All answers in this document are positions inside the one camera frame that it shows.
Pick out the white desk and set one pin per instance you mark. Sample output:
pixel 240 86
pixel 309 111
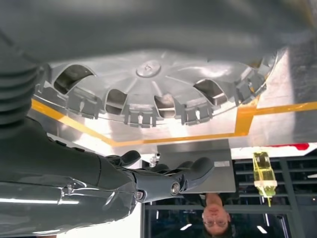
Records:
pixel 247 152

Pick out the yellow transparent bottle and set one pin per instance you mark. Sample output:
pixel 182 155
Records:
pixel 264 174

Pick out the red cloth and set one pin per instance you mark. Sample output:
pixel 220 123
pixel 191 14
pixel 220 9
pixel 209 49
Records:
pixel 296 146

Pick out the grey laptop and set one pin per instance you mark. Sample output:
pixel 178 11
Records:
pixel 223 177

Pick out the person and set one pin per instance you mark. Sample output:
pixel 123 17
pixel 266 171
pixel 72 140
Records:
pixel 216 216

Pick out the small clear bottle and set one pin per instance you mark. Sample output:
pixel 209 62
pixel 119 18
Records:
pixel 154 161

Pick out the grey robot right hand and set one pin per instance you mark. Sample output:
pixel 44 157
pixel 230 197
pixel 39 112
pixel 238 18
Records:
pixel 62 184

